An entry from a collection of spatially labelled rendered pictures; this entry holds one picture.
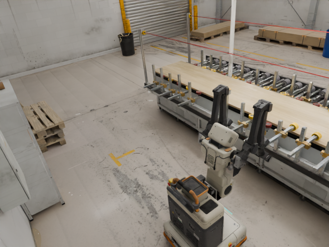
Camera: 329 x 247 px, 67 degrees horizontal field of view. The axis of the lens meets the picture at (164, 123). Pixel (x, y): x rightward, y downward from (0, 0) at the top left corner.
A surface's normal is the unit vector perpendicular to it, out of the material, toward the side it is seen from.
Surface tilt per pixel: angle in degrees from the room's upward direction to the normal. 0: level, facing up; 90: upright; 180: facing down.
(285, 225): 0
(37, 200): 90
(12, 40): 90
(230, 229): 0
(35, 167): 90
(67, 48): 90
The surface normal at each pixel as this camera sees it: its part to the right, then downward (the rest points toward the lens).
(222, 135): -0.66, -0.29
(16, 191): 0.57, 0.39
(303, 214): -0.09, -0.84
